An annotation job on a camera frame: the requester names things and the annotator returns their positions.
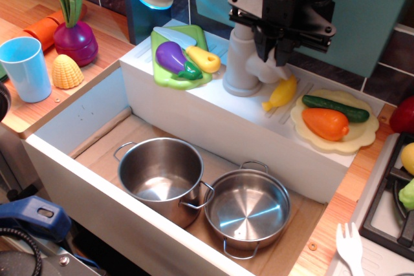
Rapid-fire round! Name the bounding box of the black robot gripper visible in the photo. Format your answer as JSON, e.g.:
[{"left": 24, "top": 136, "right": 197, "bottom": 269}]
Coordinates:
[{"left": 228, "top": 0, "right": 336, "bottom": 67}]

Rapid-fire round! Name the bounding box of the grey faucet lever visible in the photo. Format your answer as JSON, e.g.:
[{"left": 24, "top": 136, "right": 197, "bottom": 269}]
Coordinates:
[{"left": 246, "top": 48, "right": 292, "bottom": 84}]

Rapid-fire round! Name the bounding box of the grey toy faucet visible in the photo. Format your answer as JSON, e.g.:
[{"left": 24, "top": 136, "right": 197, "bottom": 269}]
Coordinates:
[{"left": 223, "top": 23, "right": 261, "bottom": 97}]

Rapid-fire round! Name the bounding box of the yellow toy squash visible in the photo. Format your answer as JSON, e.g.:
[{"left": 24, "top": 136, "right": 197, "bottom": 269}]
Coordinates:
[{"left": 261, "top": 74, "right": 297, "bottom": 111}]

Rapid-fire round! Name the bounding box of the white toy sink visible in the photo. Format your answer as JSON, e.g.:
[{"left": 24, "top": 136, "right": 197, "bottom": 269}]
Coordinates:
[{"left": 25, "top": 40, "right": 384, "bottom": 275}]

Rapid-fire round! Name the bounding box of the purple toy eggplant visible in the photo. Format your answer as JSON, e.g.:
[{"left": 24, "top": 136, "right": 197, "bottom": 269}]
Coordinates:
[{"left": 155, "top": 41, "right": 203, "bottom": 81}]

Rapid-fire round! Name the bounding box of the green toy cucumber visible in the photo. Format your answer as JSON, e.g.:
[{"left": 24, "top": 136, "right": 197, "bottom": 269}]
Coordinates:
[{"left": 301, "top": 95, "right": 370, "bottom": 123}]

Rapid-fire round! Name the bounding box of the green cutting board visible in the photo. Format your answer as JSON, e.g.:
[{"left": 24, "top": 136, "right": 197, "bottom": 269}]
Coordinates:
[{"left": 151, "top": 25, "right": 221, "bottom": 90}]

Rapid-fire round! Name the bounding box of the cream scalloped plate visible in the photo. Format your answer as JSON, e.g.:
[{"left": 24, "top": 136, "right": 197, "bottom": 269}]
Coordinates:
[{"left": 290, "top": 89, "right": 379, "bottom": 154}]

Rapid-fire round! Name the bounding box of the shallow steel pot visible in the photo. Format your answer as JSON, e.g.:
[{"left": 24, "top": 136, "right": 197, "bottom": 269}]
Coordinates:
[{"left": 204, "top": 160, "right": 292, "bottom": 260}]

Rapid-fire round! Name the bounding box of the tall steel pot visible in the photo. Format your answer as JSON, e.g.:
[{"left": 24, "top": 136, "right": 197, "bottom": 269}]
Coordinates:
[{"left": 113, "top": 138, "right": 215, "bottom": 228}]

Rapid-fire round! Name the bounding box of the yellow toy lemon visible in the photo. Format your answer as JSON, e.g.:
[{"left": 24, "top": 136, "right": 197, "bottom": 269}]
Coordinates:
[{"left": 400, "top": 143, "right": 414, "bottom": 175}]

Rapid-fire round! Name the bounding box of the red toy beet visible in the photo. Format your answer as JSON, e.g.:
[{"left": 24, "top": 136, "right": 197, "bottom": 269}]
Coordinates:
[{"left": 53, "top": 0, "right": 98, "bottom": 67}]

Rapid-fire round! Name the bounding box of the light green toy vegetable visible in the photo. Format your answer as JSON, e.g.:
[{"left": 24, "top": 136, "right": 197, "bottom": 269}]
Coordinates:
[{"left": 398, "top": 179, "right": 414, "bottom": 211}]

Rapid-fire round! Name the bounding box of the yellow toy corn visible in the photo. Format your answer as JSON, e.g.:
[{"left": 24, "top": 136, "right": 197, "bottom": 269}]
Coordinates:
[{"left": 52, "top": 54, "right": 84, "bottom": 89}]

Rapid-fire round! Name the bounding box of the white plastic fork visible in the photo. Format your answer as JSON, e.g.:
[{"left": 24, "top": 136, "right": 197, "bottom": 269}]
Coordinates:
[{"left": 336, "top": 222, "right": 364, "bottom": 275}]

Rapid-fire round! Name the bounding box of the orange wooden toy carrot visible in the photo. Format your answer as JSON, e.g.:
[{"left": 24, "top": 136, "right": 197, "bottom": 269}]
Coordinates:
[{"left": 23, "top": 5, "right": 93, "bottom": 54}]

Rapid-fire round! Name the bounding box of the black toy stove grate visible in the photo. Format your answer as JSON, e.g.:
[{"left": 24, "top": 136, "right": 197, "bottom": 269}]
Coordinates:
[{"left": 360, "top": 133, "right": 413, "bottom": 260}]

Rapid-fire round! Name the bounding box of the light blue plastic cup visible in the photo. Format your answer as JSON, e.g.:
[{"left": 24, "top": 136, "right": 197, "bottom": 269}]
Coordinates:
[{"left": 1, "top": 37, "right": 52, "bottom": 103}]

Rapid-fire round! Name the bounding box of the blue clamp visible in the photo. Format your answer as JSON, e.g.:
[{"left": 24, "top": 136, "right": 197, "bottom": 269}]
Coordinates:
[{"left": 1, "top": 196, "right": 72, "bottom": 242}]

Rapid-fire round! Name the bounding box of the yellow handled toy knife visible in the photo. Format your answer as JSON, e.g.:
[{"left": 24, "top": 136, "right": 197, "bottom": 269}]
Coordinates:
[{"left": 151, "top": 25, "right": 221, "bottom": 74}]

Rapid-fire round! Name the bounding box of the teal wall bin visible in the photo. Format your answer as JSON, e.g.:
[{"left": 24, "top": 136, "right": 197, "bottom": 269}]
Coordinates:
[{"left": 195, "top": 0, "right": 410, "bottom": 78}]

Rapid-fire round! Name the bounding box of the black braided cable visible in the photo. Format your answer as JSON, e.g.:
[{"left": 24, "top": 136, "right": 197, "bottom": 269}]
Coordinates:
[{"left": 0, "top": 226, "right": 44, "bottom": 276}]

